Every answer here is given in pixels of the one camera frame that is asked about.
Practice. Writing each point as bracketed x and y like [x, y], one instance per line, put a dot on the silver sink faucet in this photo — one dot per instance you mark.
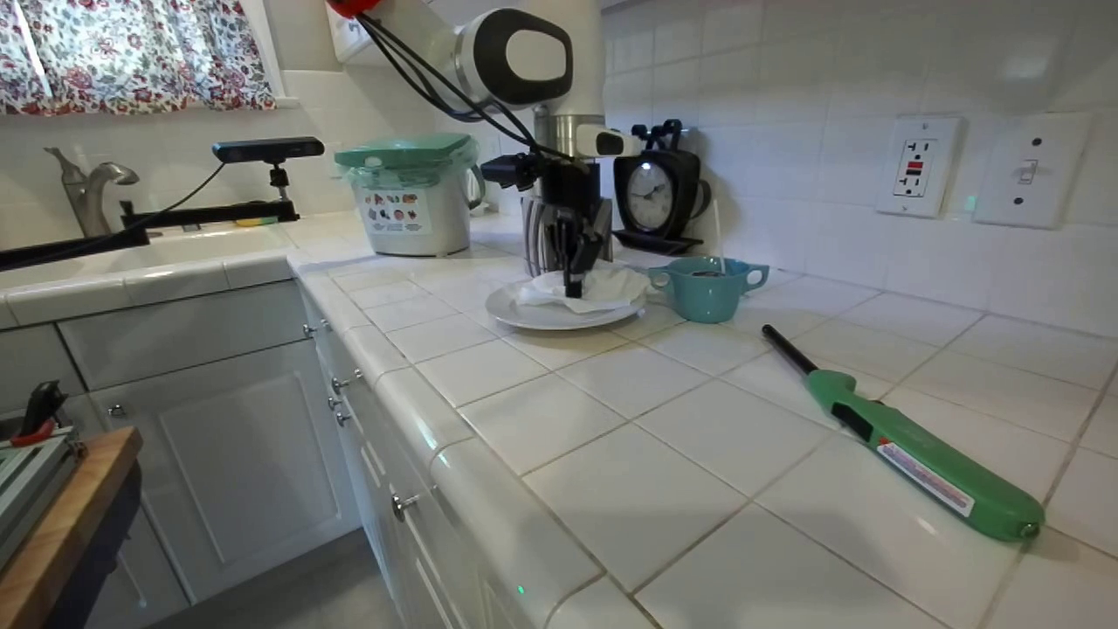
[90, 188]

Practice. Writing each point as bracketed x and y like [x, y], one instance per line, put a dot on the white power outlet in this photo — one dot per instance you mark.
[916, 165]

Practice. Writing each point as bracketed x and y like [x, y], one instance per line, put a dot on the wooden side table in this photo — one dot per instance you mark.
[51, 561]

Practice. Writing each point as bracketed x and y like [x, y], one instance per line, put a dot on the white cabinet door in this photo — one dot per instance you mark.
[242, 462]

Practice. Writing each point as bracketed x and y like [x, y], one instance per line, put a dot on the white light switch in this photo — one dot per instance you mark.
[1032, 168]

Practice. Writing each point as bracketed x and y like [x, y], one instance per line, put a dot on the teal measuring cup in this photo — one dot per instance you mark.
[706, 289]

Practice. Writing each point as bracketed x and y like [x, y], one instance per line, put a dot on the white ceramic plate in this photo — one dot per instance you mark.
[503, 308]

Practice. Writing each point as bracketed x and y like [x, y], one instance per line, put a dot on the white tissue paper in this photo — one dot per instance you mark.
[598, 292]

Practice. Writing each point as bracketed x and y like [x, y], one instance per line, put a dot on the green long lighter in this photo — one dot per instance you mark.
[968, 490]

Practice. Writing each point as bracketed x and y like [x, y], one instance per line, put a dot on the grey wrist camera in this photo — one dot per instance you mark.
[579, 135]

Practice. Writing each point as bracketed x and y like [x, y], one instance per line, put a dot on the floral curtain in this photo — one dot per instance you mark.
[129, 58]

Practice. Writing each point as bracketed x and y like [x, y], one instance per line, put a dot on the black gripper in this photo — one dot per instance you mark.
[572, 189]

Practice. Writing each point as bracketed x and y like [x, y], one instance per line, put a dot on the black table clock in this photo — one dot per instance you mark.
[663, 189]

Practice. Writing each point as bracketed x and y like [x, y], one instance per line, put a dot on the white bin green lid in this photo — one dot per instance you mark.
[415, 195]

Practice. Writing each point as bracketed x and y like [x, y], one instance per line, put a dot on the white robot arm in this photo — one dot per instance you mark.
[537, 74]

